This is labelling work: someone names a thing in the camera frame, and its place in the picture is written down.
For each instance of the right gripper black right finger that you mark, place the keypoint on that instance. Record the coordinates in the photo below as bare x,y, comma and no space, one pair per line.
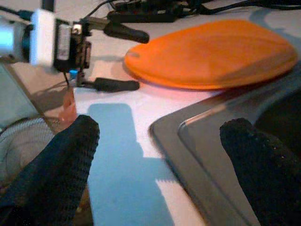
265,179

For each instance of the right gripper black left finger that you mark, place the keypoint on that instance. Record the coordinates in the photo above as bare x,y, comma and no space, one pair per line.
51,176

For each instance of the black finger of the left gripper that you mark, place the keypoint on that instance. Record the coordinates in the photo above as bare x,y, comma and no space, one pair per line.
127,33
117,85

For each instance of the black power strip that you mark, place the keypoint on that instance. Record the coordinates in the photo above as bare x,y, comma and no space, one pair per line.
145,16

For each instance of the orange plastic bag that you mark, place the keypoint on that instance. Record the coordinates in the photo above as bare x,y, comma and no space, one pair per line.
68,106

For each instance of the stainless steel sink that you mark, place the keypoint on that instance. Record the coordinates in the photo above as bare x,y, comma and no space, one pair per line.
188,141

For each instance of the orange plastic plate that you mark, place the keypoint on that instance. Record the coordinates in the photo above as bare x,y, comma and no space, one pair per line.
211,54

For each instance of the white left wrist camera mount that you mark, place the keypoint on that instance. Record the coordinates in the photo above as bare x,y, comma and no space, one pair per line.
42,37

